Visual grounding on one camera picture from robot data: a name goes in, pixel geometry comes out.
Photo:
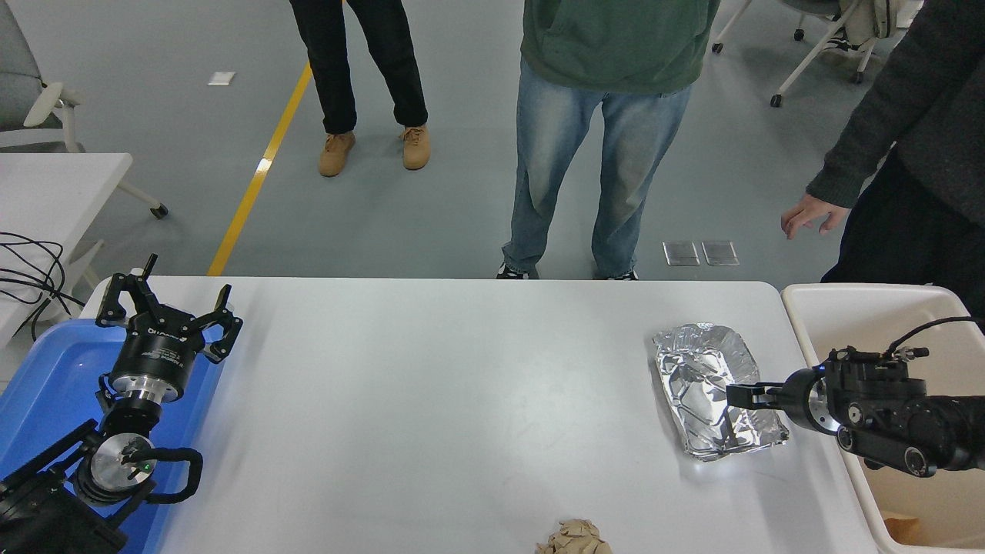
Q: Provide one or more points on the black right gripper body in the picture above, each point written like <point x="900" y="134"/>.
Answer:
<point x="796" y="396"/>

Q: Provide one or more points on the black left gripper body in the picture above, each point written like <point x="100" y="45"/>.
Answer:
<point x="158" y="354"/>

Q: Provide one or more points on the silver foil tray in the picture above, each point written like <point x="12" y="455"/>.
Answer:
<point x="700" y="385"/>

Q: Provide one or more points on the person's hand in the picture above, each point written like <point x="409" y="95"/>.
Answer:
<point x="812" y="211"/>

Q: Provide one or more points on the large pale plastic bin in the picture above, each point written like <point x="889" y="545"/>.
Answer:
<point x="862" y="323"/>

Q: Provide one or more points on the blue plastic tray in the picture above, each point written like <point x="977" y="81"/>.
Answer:
<point x="54" y="369"/>

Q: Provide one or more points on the clear floor plate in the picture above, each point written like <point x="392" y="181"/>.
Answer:
<point x="720" y="252"/>
<point x="681" y="254"/>

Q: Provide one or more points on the white side table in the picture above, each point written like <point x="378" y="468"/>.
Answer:
<point x="46" y="192"/>

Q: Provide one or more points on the brown cardboard piece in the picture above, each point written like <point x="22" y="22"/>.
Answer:
<point x="900" y="527"/>

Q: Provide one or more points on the crumpled tan paper ball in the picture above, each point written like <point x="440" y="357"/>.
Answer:
<point x="573" y="538"/>

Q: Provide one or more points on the white floor patch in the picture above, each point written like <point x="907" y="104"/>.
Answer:
<point x="222" y="78"/>

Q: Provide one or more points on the grey office chair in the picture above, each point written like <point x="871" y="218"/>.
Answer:
<point x="15" y="69"/>

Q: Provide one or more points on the person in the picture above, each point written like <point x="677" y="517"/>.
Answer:
<point x="616" y="46"/>
<point x="923" y="115"/>
<point x="338" y="61"/>

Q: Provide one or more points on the white wheeled chair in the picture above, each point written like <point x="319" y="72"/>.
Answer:
<point x="816" y="54"/>

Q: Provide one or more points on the beige jacket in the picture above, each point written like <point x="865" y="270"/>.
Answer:
<point x="869" y="19"/>

